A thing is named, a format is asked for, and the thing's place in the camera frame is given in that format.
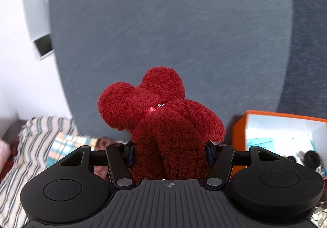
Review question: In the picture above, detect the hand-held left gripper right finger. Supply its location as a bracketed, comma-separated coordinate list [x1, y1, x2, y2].
[203, 140, 282, 189]

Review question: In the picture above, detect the red plush toy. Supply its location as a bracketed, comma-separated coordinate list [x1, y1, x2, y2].
[98, 66, 226, 184]

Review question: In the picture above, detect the black fluffy ring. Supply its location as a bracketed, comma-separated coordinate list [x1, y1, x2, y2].
[302, 150, 324, 170]

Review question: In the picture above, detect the red floral printed blanket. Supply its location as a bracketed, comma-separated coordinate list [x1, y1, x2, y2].
[92, 137, 327, 228]

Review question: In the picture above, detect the teal face mask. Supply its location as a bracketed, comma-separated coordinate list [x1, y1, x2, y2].
[246, 137, 274, 152]

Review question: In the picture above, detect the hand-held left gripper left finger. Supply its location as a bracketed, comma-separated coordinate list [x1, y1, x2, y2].
[60, 141, 136, 189]

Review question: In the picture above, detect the orange cardboard box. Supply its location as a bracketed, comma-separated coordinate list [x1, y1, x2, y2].
[231, 110, 327, 180]

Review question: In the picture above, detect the striped plaid bedsheet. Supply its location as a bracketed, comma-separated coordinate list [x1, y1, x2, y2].
[0, 116, 128, 228]

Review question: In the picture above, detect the pink cloth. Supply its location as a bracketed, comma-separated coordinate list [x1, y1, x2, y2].
[0, 140, 12, 164]

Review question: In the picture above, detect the grey upholstered headboard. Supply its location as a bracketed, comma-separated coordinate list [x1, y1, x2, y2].
[47, 0, 327, 147]

